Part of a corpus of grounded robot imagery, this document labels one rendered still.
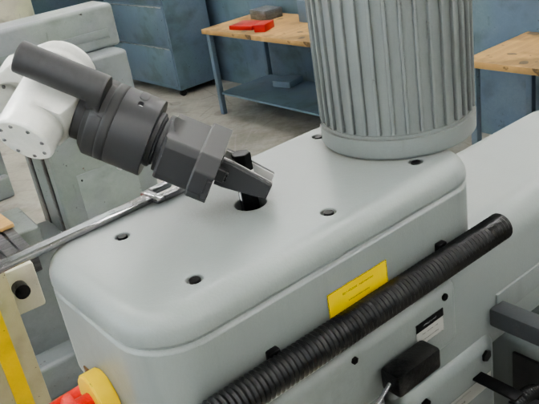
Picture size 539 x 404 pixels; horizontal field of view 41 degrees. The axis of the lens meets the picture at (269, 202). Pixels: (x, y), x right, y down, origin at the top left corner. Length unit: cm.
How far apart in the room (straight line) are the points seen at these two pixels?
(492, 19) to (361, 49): 495
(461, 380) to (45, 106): 64
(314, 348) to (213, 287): 12
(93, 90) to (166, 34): 738
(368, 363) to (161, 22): 742
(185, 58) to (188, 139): 747
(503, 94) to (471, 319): 493
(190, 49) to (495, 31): 373
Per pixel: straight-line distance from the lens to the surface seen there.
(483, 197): 106
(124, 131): 76
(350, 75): 85
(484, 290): 102
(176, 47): 815
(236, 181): 78
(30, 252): 81
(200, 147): 76
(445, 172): 85
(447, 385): 101
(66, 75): 75
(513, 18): 567
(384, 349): 87
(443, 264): 83
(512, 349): 119
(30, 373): 283
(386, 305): 77
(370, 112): 86
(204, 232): 77
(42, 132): 77
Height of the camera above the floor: 223
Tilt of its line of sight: 25 degrees down
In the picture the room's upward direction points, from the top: 10 degrees counter-clockwise
